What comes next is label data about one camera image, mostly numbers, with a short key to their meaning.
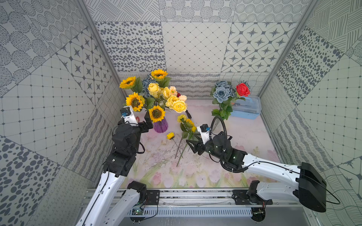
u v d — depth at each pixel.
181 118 1.01
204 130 0.63
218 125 0.95
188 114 1.10
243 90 0.73
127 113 0.53
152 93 0.69
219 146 0.55
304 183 0.41
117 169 0.45
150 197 0.73
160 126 0.98
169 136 0.95
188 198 0.76
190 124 1.00
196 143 0.64
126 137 0.45
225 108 0.83
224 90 0.75
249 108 1.05
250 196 0.66
